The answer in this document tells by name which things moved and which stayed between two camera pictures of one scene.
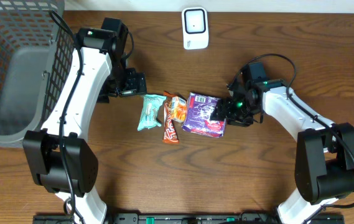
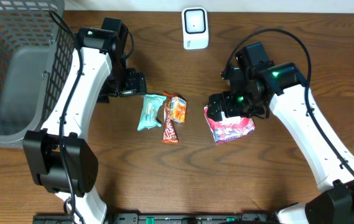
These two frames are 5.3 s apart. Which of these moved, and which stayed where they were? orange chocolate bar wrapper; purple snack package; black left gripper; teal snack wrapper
Moved: purple snack package
Stayed: black left gripper; orange chocolate bar wrapper; teal snack wrapper
